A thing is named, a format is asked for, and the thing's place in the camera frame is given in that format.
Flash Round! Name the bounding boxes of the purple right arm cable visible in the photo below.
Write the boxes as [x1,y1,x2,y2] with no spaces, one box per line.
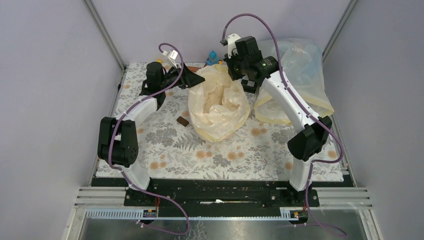
[220,13,348,238]

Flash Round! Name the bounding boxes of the yellow translucent trash bag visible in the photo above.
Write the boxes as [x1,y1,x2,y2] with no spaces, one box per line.
[188,64,251,142]

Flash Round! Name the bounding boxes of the small brown wooden block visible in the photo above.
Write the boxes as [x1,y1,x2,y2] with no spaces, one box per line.
[176,116,190,127]

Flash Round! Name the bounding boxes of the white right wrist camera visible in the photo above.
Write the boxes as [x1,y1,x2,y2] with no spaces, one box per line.
[220,33,241,59]

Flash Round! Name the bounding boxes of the large bag of trash bags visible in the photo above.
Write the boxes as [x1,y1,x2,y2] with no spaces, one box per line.
[253,38,335,125]

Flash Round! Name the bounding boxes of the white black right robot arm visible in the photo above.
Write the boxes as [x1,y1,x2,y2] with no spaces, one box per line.
[221,33,332,206]

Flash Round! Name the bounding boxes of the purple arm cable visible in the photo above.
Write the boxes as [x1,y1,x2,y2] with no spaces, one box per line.
[220,13,348,238]
[107,43,191,237]

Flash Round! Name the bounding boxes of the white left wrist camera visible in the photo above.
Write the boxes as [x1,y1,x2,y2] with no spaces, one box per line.
[161,50,180,68]

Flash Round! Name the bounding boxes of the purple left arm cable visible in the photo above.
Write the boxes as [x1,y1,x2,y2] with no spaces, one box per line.
[107,43,191,237]

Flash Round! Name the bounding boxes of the floral patterned table mat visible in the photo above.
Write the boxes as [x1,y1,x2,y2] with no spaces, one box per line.
[96,62,345,182]

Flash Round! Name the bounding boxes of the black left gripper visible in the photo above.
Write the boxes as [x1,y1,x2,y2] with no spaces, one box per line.
[160,63,206,91]

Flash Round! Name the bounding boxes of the brown cylinder block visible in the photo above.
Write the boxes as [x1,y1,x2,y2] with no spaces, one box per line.
[187,66,201,73]

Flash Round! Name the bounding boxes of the black white checkerboard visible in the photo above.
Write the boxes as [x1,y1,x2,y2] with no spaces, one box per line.
[241,79,258,94]

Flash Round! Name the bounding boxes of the blue toy figure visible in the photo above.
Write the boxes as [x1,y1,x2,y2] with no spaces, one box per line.
[205,50,222,66]

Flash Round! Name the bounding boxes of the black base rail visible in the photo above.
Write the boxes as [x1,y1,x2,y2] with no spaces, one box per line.
[124,178,320,218]

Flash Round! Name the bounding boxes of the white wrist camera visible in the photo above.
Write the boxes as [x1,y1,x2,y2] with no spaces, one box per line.
[220,33,241,59]
[161,50,180,68]

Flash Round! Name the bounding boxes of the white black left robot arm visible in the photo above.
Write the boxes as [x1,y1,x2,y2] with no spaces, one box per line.
[97,61,205,206]

